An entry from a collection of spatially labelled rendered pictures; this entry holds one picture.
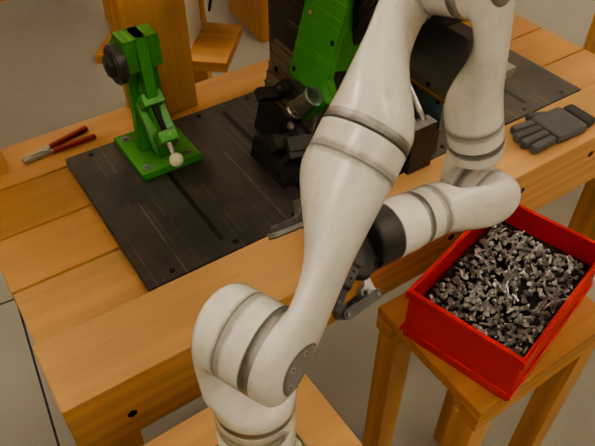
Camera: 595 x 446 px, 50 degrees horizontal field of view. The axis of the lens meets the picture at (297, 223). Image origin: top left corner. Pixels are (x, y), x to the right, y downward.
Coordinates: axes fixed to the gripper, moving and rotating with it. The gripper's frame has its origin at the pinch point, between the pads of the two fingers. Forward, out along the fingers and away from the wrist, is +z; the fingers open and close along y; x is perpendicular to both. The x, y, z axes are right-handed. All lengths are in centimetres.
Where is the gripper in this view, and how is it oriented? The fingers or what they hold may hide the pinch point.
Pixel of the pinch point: (289, 273)
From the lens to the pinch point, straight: 71.3
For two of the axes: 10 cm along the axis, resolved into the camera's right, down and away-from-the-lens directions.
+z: -8.2, 3.3, -4.8
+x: -4.6, 1.3, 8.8
